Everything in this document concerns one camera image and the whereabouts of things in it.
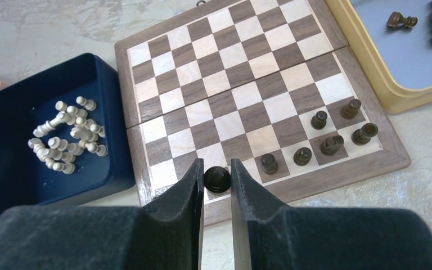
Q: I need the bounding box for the light wooden pawn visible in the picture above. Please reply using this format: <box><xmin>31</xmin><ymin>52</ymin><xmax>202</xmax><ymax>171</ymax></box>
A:
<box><xmin>76</xmin><ymin>96</ymin><xmax>97</xmax><ymax>111</ymax></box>

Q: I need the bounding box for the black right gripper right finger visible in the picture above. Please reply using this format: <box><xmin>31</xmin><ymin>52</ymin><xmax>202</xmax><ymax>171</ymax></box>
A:
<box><xmin>231</xmin><ymin>159</ymin><xmax>432</xmax><ymax>269</ymax></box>

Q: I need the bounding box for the yellow metal tin tray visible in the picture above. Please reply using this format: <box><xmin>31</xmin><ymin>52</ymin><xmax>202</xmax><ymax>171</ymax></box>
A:
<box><xmin>326</xmin><ymin>1</ymin><xmax>432</xmax><ymax>113</ymax></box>

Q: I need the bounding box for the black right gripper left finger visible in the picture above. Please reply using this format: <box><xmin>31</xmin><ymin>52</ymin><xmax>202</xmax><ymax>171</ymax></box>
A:
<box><xmin>0</xmin><ymin>159</ymin><xmax>204</xmax><ymax>269</ymax></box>

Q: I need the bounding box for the light wooden queen piece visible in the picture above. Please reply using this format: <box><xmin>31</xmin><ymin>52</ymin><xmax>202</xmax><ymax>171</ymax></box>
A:
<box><xmin>33</xmin><ymin>111</ymin><xmax>77</xmax><ymax>138</ymax></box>

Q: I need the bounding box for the wooden chess board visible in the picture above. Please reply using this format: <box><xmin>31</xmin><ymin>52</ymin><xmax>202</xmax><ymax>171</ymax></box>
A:
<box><xmin>114</xmin><ymin>0</ymin><xmax>412</xmax><ymax>227</ymax></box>

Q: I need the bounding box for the dark wooden pawn in tin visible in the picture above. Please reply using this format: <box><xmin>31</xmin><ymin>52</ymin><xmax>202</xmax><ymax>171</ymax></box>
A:
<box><xmin>386</xmin><ymin>12</ymin><xmax>418</xmax><ymax>29</ymax></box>

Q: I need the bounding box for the dark wooden chess piece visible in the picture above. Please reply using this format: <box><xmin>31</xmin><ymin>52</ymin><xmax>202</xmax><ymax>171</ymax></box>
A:
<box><xmin>293</xmin><ymin>147</ymin><xmax>312</xmax><ymax>166</ymax></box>

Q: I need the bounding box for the dark blue square tray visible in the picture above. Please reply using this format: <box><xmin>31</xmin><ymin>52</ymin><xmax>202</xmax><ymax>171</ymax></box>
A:
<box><xmin>0</xmin><ymin>53</ymin><xmax>136</xmax><ymax>215</ymax></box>

